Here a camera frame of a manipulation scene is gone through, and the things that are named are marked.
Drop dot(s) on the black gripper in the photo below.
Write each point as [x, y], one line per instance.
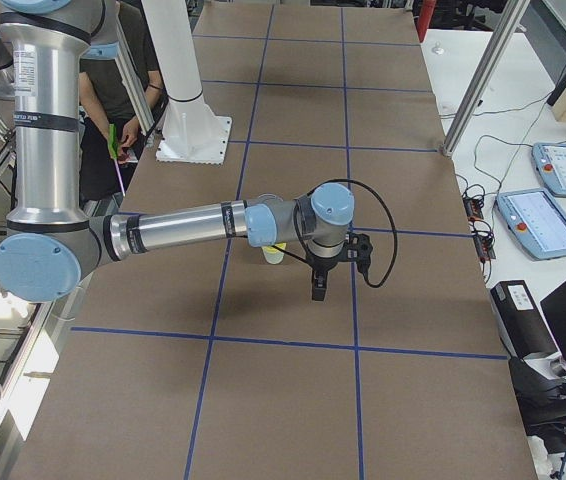
[322, 264]

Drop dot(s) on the yellow plastic cup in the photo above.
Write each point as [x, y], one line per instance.
[274, 254]

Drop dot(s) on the black box with label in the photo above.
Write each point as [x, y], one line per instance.
[521, 327]

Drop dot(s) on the green handheld tool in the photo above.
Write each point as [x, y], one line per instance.
[112, 142]

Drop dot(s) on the seated person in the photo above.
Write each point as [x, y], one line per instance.
[105, 100]

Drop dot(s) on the red cylinder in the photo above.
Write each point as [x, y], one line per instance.
[424, 18]

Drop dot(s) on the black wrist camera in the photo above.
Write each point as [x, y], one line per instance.
[358, 249]

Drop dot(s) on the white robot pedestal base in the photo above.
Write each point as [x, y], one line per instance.
[191, 131]

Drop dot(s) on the aluminium frame post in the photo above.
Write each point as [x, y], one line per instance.
[498, 42]

